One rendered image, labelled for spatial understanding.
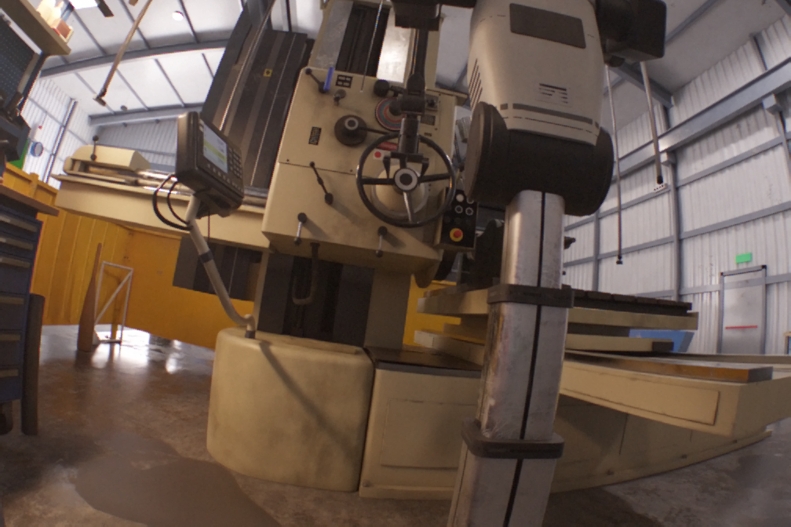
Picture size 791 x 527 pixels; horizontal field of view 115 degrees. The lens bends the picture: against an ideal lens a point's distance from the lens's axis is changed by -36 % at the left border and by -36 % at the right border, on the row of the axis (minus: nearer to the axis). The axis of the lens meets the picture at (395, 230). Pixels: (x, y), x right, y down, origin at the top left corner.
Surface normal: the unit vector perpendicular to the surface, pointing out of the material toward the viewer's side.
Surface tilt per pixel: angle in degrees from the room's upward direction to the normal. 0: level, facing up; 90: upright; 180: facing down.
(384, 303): 90
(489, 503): 90
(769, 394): 90
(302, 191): 90
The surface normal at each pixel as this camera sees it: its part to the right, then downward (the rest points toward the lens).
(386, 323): 0.16, -0.20
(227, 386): -0.45, -0.26
